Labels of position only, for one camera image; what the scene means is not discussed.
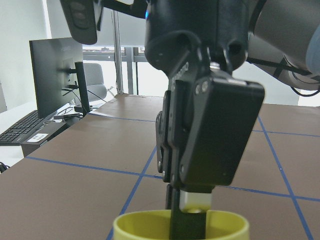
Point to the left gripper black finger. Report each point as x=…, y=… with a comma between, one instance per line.
x=201, y=134

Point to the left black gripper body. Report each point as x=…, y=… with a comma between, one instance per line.
x=197, y=32

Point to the yellow plastic cup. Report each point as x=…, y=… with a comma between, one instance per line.
x=162, y=225

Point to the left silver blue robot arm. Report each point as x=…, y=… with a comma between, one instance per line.
x=284, y=38

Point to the black computer monitor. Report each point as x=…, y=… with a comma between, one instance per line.
x=58, y=74

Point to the black keyboard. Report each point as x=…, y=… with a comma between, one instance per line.
x=23, y=129

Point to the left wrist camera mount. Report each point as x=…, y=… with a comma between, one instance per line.
x=84, y=17

